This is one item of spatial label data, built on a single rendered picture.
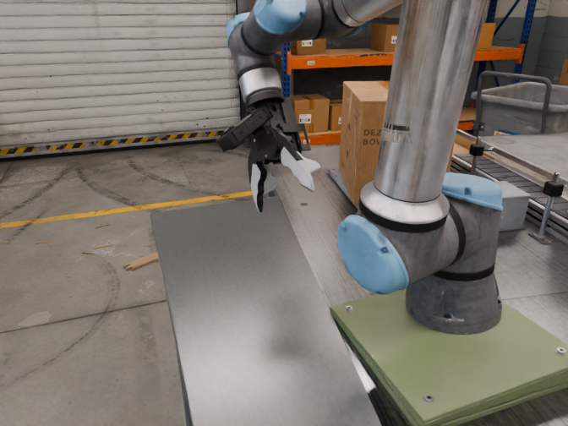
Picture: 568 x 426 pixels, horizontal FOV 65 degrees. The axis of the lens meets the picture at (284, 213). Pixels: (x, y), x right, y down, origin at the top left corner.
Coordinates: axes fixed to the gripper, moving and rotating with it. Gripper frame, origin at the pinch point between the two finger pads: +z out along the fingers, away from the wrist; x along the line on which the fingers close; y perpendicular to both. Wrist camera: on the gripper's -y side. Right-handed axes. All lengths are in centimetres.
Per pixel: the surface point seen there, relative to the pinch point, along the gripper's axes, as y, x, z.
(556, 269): 48, -23, 26
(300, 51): 248, 201, -167
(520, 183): 77, -10, 6
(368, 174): 39.4, 9.4, -5.6
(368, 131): 36.9, 4.2, -15.0
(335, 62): 276, 187, -152
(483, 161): 88, 2, -4
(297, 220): 24.6, 23.6, 1.0
